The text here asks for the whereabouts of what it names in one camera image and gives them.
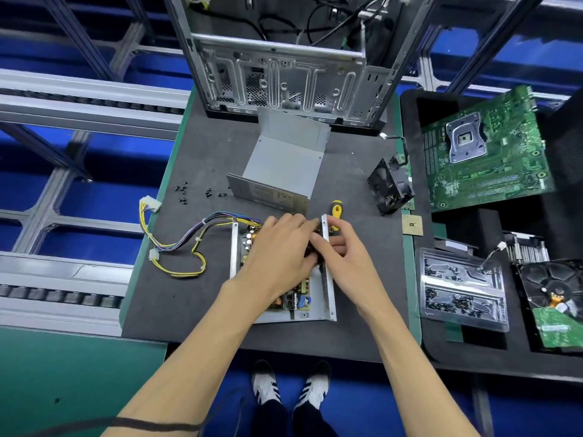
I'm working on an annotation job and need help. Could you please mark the person's left hand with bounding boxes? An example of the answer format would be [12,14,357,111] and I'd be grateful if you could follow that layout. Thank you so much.
[228,214,320,313]

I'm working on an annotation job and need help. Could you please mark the person's right hand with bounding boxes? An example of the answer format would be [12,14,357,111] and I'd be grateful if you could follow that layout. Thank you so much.
[310,216,388,319]

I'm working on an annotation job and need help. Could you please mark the power supply metal base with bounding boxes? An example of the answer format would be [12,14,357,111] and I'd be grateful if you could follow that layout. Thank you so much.
[228,214,338,324]

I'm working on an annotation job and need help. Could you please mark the yellow handled screwdriver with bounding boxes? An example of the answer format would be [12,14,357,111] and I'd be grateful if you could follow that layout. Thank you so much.
[328,200,344,235]

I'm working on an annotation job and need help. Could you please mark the small black screws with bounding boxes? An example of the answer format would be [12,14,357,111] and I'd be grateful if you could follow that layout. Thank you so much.
[173,181,229,201]

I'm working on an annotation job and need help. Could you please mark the person's left forearm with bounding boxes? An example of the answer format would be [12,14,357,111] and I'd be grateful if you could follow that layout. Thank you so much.
[100,277,265,437]

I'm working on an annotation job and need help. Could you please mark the person's right forearm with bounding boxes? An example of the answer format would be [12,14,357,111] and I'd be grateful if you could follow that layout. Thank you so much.
[360,291,479,437]

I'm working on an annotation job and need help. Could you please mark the grey power supply cover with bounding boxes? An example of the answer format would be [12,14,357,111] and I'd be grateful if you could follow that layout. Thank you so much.
[226,109,331,215]

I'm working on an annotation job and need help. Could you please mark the person's left shoe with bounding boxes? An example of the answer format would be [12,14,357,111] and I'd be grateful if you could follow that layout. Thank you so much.
[250,359,282,406]

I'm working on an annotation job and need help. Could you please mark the person's shoe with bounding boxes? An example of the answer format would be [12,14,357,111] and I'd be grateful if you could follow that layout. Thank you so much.
[296,359,331,410]
[250,359,282,406]

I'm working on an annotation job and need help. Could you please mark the person's right shoe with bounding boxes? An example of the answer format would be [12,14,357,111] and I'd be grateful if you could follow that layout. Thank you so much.
[296,359,331,410]

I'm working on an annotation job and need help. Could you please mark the person's dark trousers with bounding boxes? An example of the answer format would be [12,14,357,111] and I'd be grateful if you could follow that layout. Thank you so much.
[246,398,320,437]

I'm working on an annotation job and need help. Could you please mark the small square processor chip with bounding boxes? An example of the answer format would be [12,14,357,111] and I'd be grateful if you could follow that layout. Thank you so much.
[401,214,424,237]

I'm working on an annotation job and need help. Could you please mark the black cooling fan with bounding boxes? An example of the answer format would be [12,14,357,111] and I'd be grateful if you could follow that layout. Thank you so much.
[367,157,413,215]

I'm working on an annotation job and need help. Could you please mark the black foam work mat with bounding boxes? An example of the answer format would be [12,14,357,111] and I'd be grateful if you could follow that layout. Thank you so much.
[121,90,422,365]

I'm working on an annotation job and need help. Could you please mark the clear plastic screw tray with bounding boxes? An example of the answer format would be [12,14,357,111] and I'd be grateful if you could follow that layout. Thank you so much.
[417,247,510,333]

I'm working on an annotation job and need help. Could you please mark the silver heatsink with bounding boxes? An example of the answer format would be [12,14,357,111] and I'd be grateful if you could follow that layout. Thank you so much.
[501,232,550,268]

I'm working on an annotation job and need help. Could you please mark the silver computer tower chassis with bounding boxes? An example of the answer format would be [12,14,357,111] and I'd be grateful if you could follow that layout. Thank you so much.
[162,0,438,133]

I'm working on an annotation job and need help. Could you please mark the green motherboard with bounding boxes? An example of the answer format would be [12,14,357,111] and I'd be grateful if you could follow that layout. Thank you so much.
[421,84,555,213]

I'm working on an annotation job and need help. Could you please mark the black hard disk drive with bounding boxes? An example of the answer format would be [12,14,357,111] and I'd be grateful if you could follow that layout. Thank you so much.
[514,259,583,353]

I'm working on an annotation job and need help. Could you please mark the black foam parts tray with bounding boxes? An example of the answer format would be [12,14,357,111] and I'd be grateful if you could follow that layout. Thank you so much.
[399,86,583,383]

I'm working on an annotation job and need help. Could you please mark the thin black cable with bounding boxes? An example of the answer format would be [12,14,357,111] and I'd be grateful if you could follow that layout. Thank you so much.
[0,416,206,437]

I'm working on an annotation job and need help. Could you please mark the aluminium conveyor frame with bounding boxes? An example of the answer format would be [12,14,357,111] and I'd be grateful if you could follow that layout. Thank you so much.
[0,0,583,337]

